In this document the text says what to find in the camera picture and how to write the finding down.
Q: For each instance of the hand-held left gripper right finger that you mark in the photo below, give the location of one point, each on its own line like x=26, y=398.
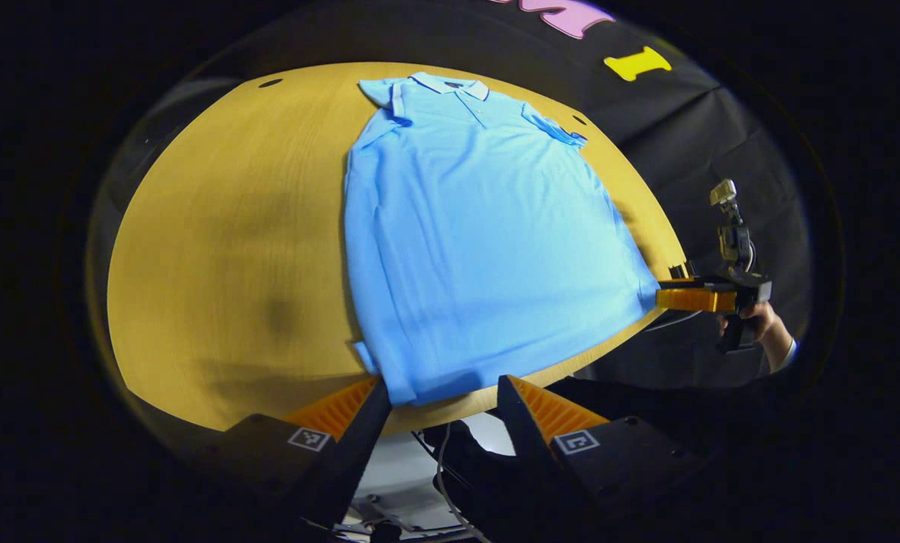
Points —
x=525, y=445

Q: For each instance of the light blue T-shirt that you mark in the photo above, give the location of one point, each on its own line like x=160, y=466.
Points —
x=480, y=249

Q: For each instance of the person's dark trousers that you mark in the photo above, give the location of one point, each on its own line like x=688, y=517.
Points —
x=487, y=483

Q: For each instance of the black backdrop cloth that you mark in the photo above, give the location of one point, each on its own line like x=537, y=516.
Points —
x=721, y=151

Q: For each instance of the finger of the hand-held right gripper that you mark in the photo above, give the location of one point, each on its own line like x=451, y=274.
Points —
x=695, y=299

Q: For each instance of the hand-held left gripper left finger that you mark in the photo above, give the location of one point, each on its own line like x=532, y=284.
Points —
x=359, y=445

